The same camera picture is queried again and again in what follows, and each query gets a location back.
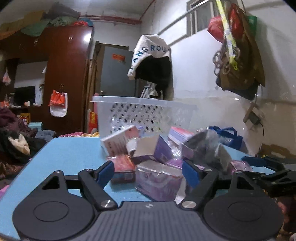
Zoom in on pile of dark clothes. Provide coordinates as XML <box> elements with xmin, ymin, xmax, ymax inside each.
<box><xmin>0</xmin><ymin>107</ymin><xmax>56</xmax><ymax>180</ymax></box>

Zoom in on orange white plastic bag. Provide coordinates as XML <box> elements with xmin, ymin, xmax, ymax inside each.
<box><xmin>48</xmin><ymin>90</ymin><xmax>68</xmax><ymax>118</ymax></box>

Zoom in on black power adapter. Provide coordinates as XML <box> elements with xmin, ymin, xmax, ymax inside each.
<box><xmin>242</xmin><ymin>95</ymin><xmax>266</xmax><ymax>126</ymax></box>

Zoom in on grey door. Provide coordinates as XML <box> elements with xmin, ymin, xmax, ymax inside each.
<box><xmin>95</xmin><ymin>41</ymin><xmax>139</xmax><ymax>98</ymax></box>

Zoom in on white cord coil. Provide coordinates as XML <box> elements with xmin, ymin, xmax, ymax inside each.
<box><xmin>212</xmin><ymin>47</ymin><xmax>233</xmax><ymax>76</ymax></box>

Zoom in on pink packet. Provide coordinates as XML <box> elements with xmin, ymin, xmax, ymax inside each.
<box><xmin>167</xmin><ymin>126</ymin><xmax>195</xmax><ymax>147</ymax></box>

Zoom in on red box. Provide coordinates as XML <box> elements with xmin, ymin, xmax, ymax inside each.
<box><xmin>107</xmin><ymin>155</ymin><xmax>136</xmax><ymax>184</ymax></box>

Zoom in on yellow green strap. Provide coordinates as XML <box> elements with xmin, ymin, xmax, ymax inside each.
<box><xmin>216</xmin><ymin>0</ymin><xmax>240</xmax><ymax>71</ymax></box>

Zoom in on brown hanging bag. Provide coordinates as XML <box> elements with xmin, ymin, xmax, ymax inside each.
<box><xmin>216</xmin><ymin>3</ymin><xmax>266</xmax><ymax>100</ymax></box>

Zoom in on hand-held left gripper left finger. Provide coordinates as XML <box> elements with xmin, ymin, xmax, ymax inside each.
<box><xmin>38</xmin><ymin>161</ymin><xmax>118</xmax><ymax>211</ymax></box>

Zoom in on red snack bag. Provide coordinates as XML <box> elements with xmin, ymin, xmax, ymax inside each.
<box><xmin>88</xmin><ymin>111</ymin><xmax>99</xmax><ymax>135</ymax></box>

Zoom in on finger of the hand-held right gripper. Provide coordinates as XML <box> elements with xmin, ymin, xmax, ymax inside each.
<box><xmin>259</xmin><ymin>170</ymin><xmax>287</xmax><ymax>184</ymax></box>
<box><xmin>242</xmin><ymin>156</ymin><xmax>286</xmax><ymax>171</ymax></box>

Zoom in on brown wooden wardrobe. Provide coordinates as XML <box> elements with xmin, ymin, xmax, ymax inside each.
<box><xmin>0</xmin><ymin>24</ymin><xmax>95</xmax><ymax>135</ymax></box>

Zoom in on purple packet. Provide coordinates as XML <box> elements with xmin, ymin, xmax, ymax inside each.
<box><xmin>230</xmin><ymin>160</ymin><xmax>253</xmax><ymax>173</ymax></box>

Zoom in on small white plastic bag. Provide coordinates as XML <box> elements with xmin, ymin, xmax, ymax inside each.
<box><xmin>2</xmin><ymin>68</ymin><xmax>12</xmax><ymax>87</ymax></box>

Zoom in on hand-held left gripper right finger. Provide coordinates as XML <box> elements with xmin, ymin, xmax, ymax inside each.
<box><xmin>177</xmin><ymin>160</ymin><xmax>263</xmax><ymax>209</ymax></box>

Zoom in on white purple box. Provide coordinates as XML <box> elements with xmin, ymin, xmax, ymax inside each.
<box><xmin>127</xmin><ymin>134</ymin><xmax>173</xmax><ymax>164</ymax></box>

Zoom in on dark packet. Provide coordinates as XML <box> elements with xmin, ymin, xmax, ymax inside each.
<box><xmin>181</xmin><ymin>130</ymin><xmax>232</xmax><ymax>172</ymax></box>

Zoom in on white black hoodie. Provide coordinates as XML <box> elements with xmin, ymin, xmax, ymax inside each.
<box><xmin>127</xmin><ymin>34</ymin><xmax>174</xmax><ymax>101</ymax></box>

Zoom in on red pipe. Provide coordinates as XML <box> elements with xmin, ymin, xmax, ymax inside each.
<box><xmin>79</xmin><ymin>14</ymin><xmax>142</xmax><ymax>25</ymax></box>

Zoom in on grey metal pipe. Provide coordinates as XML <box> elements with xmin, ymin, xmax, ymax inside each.
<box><xmin>159</xmin><ymin>10</ymin><xmax>193</xmax><ymax>35</ymax></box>

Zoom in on green cloth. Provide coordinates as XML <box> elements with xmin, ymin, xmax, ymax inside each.
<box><xmin>20</xmin><ymin>16</ymin><xmax>78</xmax><ymax>37</ymax></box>

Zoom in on red plastic bag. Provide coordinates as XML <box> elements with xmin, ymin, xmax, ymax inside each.
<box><xmin>207</xmin><ymin>16</ymin><xmax>226</xmax><ymax>44</ymax></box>

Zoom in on blue tote bag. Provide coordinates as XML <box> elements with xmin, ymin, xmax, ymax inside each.
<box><xmin>209</xmin><ymin>126</ymin><xmax>244</xmax><ymax>151</ymax></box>

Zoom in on window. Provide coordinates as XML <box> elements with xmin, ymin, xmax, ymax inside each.
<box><xmin>186</xmin><ymin>0</ymin><xmax>246</xmax><ymax>37</ymax></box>

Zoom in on pink white box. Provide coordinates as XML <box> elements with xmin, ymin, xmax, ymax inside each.
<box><xmin>100</xmin><ymin>125</ymin><xmax>139</xmax><ymax>156</ymax></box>

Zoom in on clear plastic basket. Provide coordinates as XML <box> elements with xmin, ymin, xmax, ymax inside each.
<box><xmin>91</xmin><ymin>95</ymin><xmax>198</xmax><ymax>142</ymax></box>

